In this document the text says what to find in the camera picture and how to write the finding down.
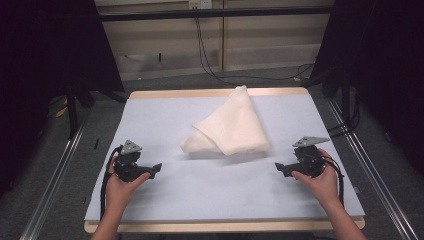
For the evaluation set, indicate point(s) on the yellow floor object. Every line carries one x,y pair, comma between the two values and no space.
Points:
61,112

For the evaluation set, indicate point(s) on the black curtain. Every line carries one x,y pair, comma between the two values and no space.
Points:
40,66
383,66

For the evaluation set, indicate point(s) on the person's left hand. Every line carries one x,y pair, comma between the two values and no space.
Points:
120,193

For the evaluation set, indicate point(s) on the black metal stand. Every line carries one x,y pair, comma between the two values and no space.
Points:
346,100
71,113

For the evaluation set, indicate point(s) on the metal floor rail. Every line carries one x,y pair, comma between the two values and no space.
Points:
50,190
376,180

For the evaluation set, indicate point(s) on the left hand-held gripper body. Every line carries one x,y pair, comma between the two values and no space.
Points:
130,166

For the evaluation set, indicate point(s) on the white towel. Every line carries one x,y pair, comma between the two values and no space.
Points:
233,126

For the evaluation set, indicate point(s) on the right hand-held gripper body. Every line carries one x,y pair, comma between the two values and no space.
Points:
308,161

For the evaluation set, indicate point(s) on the person's right hand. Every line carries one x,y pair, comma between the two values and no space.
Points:
321,186

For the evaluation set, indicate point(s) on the white wall outlet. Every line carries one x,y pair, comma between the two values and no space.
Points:
200,3

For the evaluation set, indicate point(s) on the black horizontal bar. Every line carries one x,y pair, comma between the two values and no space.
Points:
216,13

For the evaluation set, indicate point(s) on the small black floor object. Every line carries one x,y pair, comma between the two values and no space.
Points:
96,143

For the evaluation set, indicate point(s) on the light blue table mat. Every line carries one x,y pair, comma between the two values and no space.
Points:
206,190

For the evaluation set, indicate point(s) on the wooden table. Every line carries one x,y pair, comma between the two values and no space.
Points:
186,93

